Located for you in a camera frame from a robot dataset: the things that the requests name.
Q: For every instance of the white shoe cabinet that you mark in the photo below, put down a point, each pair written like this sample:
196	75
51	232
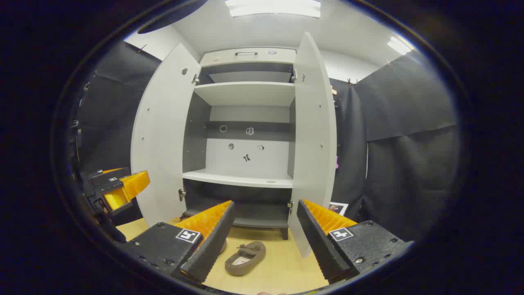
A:
229	159

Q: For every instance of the small ceiling light panel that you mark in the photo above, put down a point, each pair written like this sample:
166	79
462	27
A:
399	45

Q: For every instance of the long ceiling light panel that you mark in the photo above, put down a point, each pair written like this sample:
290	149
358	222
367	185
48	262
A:
274	8

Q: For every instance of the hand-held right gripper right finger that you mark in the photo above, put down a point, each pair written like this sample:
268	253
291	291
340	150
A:
317	241

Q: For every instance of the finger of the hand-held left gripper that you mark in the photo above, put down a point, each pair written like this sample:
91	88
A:
135	184
112	170

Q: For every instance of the white cabinet shelf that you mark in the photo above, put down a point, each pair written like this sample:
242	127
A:
237	178
245	94

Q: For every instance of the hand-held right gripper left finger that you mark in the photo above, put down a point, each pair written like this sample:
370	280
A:
213	246

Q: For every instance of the brown fuzzy shoe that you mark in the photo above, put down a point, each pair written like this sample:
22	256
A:
254	250

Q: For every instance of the white cabinet drawer front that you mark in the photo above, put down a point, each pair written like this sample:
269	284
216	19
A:
221	59

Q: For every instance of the printed paper card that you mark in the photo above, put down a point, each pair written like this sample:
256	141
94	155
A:
339	208

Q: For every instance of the white cabinet door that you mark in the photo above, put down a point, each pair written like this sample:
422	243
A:
313	143
163	123

